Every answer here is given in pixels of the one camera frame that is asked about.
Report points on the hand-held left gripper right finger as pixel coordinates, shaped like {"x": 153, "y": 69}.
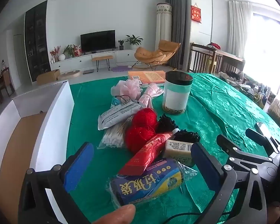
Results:
{"x": 205, "y": 165}

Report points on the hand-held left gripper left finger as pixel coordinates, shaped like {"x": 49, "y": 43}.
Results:
{"x": 79, "y": 165}

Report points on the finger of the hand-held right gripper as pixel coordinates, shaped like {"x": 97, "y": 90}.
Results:
{"x": 261, "y": 135}
{"x": 247, "y": 157}

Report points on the white storage box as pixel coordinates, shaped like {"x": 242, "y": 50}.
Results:
{"x": 51, "y": 133}

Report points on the blue trash bag roll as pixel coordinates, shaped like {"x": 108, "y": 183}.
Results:
{"x": 149, "y": 182}

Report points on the red yarn balls bundle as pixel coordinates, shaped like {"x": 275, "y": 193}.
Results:
{"x": 140, "y": 133}

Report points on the pink cloth roll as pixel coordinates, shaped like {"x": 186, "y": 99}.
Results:
{"x": 151, "y": 93}

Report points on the person's left hand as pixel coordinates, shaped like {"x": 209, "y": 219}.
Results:
{"x": 119, "y": 215}

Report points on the beige soap box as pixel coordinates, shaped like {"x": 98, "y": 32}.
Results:
{"x": 177, "y": 151}

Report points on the cotton swabs bag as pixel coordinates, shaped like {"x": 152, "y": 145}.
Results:
{"x": 113, "y": 137}

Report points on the green tablecloth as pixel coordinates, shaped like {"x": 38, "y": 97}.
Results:
{"x": 224, "y": 102}

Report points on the red tube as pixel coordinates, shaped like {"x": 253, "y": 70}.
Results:
{"x": 147, "y": 154}

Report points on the gray packet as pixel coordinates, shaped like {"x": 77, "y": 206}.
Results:
{"x": 119, "y": 114}

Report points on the jar with black lid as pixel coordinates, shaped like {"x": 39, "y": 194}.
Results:
{"x": 176, "y": 95}

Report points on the pink bath loofah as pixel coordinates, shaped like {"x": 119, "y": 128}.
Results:
{"x": 127, "y": 88}

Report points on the round beige floor pad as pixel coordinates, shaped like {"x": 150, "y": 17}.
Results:
{"x": 68, "y": 75}

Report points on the cardboard box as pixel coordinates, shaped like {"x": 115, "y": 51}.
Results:
{"x": 47, "y": 77}

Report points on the dark wooden chair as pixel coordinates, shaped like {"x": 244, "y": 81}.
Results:
{"x": 200, "y": 58}

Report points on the white TV cabinet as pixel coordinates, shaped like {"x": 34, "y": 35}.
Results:
{"x": 79, "y": 61}

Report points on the orange book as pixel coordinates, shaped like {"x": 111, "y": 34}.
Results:
{"x": 149, "y": 77}

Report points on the purple round rug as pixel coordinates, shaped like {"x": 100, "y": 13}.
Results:
{"x": 120, "y": 69}

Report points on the white sheer curtain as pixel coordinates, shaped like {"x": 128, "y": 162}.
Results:
{"x": 239, "y": 28}

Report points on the white round vase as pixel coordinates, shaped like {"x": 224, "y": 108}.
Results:
{"x": 61, "y": 57}

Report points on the wooden bench with metal legs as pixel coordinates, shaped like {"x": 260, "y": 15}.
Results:
{"x": 102, "y": 57}

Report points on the red decoration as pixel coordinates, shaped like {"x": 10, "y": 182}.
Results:
{"x": 78, "y": 51}

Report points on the red flower bouquet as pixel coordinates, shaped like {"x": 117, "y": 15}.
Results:
{"x": 54, "y": 52}

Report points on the bushy green potted plant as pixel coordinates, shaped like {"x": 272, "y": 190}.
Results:
{"x": 69, "y": 50}

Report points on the white door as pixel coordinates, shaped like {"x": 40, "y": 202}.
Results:
{"x": 17, "y": 60}

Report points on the orange lounge chair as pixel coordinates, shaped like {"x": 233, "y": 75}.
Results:
{"x": 154, "y": 53}

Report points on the black television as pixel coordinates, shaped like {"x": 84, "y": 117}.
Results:
{"x": 98, "y": 40}

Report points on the small potted plant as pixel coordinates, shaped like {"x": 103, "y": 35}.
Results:
{"x": 121, "y": 44}

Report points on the black display cabinet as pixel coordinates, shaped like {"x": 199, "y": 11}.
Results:
{"x": 37, "y": 42}

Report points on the large green potted plant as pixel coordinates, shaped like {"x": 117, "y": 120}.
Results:
{"x": 133, "y": 40}

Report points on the gray curtain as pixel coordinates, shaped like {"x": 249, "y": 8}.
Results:
{"x": 177, "y": 23}

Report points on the covered tower air conditioner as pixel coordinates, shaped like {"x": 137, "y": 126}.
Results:
{"x": 163, "y": 25}

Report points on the red wall hanging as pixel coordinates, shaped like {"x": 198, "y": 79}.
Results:
{"x": 196, "y": 14}

